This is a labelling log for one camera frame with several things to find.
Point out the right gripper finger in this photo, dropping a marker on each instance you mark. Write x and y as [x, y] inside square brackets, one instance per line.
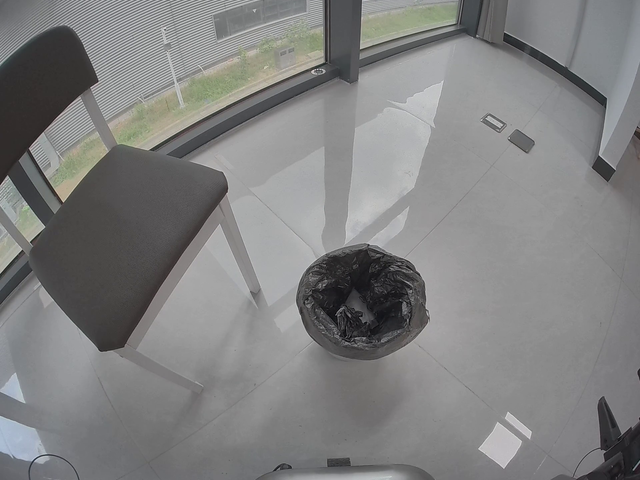
[609, 425]

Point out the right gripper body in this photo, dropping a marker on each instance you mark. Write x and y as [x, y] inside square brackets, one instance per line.
[627, 445]

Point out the black plastic bag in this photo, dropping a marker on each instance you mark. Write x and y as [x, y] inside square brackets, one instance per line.
[390, 283]

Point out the black plastic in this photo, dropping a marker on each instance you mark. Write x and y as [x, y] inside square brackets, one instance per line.
[350, 319]

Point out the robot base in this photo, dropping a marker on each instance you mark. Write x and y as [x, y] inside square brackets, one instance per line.
[345, 472]

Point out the white trash bin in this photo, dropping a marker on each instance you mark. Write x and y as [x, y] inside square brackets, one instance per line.
[345, 357]

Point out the white curtain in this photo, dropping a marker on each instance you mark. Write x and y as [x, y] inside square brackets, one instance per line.
[495, 3]

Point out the window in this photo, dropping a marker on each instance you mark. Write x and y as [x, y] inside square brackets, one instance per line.
[342, 18]

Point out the grey white-legged chair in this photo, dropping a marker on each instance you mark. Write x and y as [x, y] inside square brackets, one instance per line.
[130, 228]

